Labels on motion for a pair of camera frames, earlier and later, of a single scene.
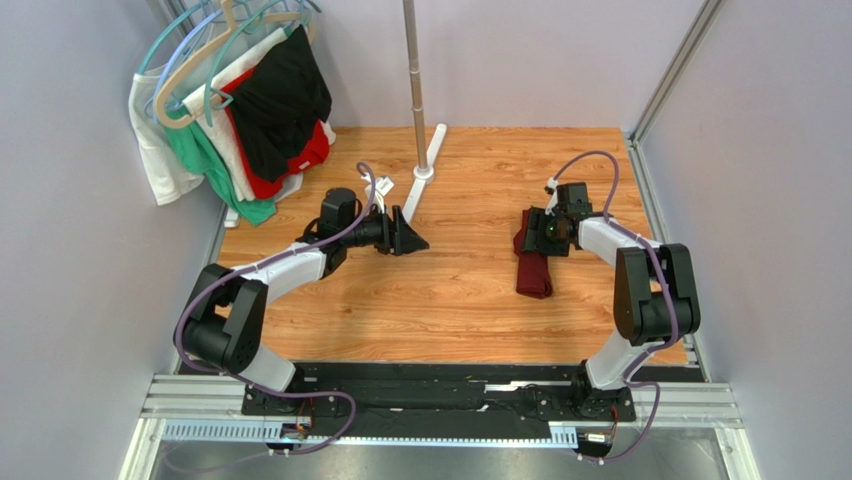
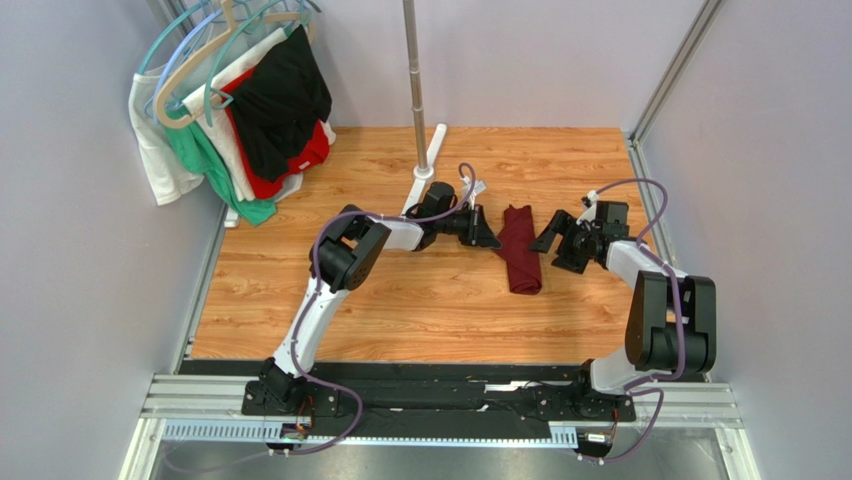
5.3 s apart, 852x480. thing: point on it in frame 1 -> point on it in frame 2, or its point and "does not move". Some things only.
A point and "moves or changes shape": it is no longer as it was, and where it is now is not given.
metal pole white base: x=425 y=172 does not move
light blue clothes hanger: x=179 y=42 does not move
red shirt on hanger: x=260 y=183 does not move
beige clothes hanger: x=160 y=114 does not move
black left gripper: x=396 y=236 -> x=485 y=237
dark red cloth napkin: x=532 y=277 moves or changes shape
